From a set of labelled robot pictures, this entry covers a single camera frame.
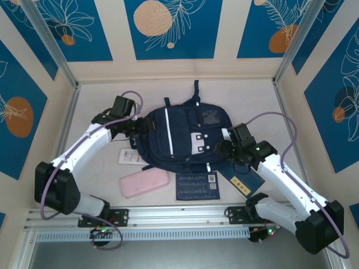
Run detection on white clear stationery pack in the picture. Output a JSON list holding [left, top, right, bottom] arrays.
[[117, 148, 141, 165]]

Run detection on blue floral wall poster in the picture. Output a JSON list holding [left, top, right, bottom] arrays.
[[124, 0, 224, 61], [30, 0, 113, 63], [0, 0, 59, 81], [304, 26, 359, 174], [0, 40, 48, 180], [291, 0, 359, 76], [237, 0, 312, 59]]

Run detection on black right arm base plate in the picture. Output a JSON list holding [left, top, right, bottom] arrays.
[[226, 206, 280, 225]]

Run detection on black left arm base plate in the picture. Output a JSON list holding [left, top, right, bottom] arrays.
[[77, 207, 130, 228]]

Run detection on pink pencil case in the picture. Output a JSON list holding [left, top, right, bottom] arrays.
[[120, 167, 171, 200]]

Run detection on dark blue QR code notebook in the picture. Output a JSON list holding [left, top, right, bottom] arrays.
[[176, 172, 222, 202]]

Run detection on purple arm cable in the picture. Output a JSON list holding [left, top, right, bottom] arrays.
[[246, 111, 351, 259], [40, 90, 144, 251]]

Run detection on navy blue student backpack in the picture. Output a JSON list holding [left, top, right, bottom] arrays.
[[130, 80, 233, 173]]

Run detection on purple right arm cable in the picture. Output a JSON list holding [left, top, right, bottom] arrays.
[[246, 111, 351, 259]]

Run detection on control board with LEDs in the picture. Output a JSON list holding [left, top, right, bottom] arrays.
[[248, 225, 278, 244], [89, 226, 115, 239]]

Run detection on dark blue yellow-label book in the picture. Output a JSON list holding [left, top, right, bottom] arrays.
[[217, 165, 266, 197]]

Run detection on aluminium side rail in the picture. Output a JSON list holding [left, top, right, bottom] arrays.
[[41, 83, 81, 208], [273, 80, 314, 202]]

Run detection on grey slotted cable duct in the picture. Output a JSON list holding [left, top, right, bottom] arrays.
[[35, 227, 252, 242]]

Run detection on aluminium mounting rail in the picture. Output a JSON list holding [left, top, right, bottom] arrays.
[[24, 204, 333, 231]]

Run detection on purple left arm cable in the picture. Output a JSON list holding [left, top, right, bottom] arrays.
[[40, 90, 144, 251]]

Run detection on aluminium frame post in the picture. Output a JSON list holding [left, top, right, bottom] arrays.
[[21, 0, 81, 90], [273, 0, 344, 86]]

